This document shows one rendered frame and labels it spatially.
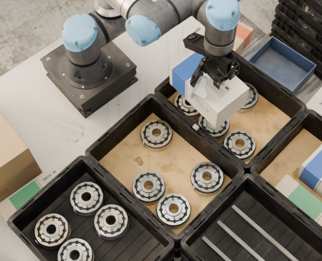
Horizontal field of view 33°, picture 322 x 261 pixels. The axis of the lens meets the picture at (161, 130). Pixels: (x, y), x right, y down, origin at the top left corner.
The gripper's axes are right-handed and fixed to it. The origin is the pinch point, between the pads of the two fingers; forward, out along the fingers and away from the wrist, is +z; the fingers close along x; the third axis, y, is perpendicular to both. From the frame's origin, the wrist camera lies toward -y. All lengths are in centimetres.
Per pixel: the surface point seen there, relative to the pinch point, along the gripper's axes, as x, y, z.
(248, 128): 10.6, 10.2, 27.7
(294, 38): 86, -26, 83
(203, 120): 0.3, -0.4, 24.6
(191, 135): -7.3, 2.2, 21.4
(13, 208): -64, -21, 35
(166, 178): -21.1, 6.1, 27.8
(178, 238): -32.8, 24.9, 17.6
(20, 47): -11, -131, 112
